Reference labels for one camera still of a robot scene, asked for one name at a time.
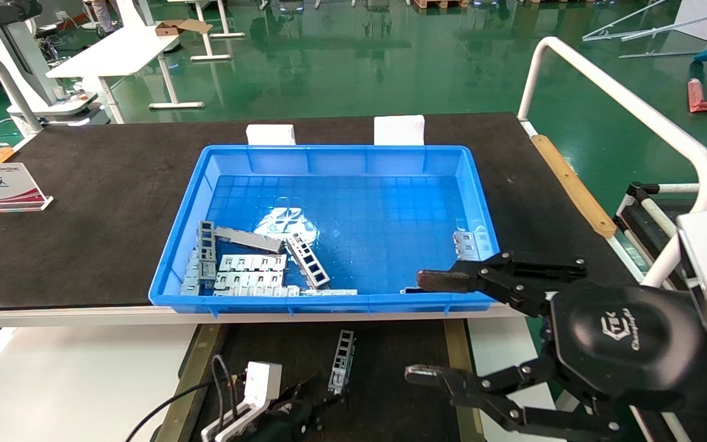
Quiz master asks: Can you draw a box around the clear plastic bag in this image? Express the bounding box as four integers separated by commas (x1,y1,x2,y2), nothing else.
254,207,319,243

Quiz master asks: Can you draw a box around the black cart with white rails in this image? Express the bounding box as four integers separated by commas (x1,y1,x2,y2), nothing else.
613,181,707,265

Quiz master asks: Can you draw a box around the white panel board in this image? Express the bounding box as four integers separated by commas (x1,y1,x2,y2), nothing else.
674,0,707,31

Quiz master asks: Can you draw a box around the black cable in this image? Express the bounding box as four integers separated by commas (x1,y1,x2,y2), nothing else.
125,376,249,442
211,354,239,425

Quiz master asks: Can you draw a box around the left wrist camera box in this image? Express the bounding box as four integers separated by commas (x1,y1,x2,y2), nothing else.
200,362,282,442

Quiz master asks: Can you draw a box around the long wooden edge strip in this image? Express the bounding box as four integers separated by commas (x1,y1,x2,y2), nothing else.
530,134,617,239

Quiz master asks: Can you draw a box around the black container with brass frame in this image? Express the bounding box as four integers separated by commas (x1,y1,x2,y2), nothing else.
154,319,485,442

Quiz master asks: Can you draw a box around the slotted white metal part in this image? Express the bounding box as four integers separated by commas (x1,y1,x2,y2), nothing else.
454,231,493,262
220,254,288,274
214,271,285,289
180,248,204,297

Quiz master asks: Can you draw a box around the perforated metal bracket part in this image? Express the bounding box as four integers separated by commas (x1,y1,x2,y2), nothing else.
197,220,218,284
328,330,355,395
285,232,332,290

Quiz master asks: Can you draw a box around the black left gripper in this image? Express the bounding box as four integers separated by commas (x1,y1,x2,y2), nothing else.
249,374,348,442

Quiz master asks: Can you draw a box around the long thin metal strip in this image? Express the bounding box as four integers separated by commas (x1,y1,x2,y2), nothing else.
212,285,358,298

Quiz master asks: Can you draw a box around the long aluminium bar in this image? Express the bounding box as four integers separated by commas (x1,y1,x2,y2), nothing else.
582,0,673,41
588,7,707,42
619,48,707,60

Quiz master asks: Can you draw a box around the open cardboard box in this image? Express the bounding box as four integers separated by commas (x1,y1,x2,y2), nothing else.
155,19,214,37

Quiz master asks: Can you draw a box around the white foam block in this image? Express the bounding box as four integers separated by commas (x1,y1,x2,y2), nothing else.
247,124,296,146
374,115,425,147

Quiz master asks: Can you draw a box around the white pedestal machine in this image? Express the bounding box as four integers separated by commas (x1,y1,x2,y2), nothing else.
0,0,106,128

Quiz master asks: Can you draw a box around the blue plastic bin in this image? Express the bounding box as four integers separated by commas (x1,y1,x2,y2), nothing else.
149,144,505,315

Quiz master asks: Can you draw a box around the white work table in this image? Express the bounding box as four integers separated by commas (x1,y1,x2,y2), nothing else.
45,25,206,125

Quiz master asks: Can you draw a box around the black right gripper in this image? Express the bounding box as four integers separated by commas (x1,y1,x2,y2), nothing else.
404,250,707,441

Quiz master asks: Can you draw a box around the flat grey metal plate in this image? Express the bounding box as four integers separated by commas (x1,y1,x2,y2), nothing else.
214,225,285,254

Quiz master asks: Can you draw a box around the curved tubular guard railing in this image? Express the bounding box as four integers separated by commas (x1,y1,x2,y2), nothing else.
0,50,44,136
517,36,707,289

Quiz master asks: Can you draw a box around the white table leg frame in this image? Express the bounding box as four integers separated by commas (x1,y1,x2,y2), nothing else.
168,0,246,63

